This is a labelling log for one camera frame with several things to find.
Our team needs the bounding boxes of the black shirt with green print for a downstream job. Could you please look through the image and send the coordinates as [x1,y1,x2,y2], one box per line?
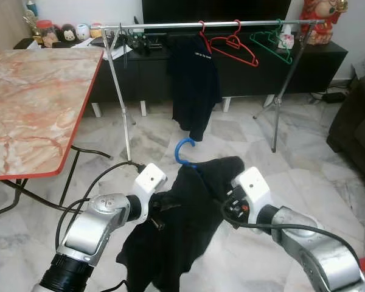
[116,156,247,292]

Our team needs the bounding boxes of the blue plastic hanger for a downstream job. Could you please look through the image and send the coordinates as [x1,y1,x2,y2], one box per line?
[173,137,201,174]

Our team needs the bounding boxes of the red plastic hanger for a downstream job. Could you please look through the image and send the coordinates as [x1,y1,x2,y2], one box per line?
[209,20,260,68]
[198,20,214,55]

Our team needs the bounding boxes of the green plastic hanger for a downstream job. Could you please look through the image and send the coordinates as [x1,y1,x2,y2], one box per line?
[249,19,294,65]

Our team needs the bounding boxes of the navy shirt with white text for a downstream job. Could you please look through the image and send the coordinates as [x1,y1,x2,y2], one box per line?
[169,33,223,142]

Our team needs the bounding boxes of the dark grey sofa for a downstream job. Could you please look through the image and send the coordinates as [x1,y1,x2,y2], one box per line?
[327,55,365,171]

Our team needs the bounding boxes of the black power adapter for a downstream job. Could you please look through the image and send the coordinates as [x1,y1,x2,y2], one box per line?
[321,91,347,104]

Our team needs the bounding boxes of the black TV cabinet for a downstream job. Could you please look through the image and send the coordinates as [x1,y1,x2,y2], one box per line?
[15,35,349,117]

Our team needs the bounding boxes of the marble-top folding table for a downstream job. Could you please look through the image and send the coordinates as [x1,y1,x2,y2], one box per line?
[0,46,113,223]

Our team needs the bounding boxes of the small white hanging pouch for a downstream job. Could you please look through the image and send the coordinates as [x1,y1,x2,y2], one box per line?
[279,32,294,50]

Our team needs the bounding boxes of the white paper sheets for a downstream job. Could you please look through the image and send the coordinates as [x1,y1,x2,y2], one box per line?
[70,36,113,49]

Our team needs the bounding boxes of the silver metal clothes rack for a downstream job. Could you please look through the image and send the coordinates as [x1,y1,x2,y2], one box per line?
[100,18,327,162]

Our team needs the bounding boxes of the yellow round plush toy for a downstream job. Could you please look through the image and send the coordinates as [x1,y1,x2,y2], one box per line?
[89,22,104,38]

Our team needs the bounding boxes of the black flat-screen television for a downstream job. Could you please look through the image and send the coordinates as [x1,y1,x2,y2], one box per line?
[141,0,293,25]

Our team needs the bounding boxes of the red lucky doll figurine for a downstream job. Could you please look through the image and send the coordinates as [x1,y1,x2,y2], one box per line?
[299,0,349,46]

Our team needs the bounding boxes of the white round plush toy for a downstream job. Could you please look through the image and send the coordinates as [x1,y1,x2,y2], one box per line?
[75,23,91,41]

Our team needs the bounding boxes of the black mouse plush toy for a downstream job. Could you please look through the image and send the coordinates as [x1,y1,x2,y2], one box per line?
[60,23,77,42]

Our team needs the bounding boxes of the glass jar with red lid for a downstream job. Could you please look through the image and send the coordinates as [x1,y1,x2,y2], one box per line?
[35,19,57,48]

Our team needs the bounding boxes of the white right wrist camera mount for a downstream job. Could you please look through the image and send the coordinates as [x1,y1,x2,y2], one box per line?
[231,167,273,223]

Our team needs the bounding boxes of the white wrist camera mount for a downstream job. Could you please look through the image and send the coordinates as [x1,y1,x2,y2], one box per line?
[231,167,273,223]
[133,163,169,223]

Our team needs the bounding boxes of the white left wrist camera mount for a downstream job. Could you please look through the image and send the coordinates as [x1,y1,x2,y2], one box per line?
[133,163,169,223]

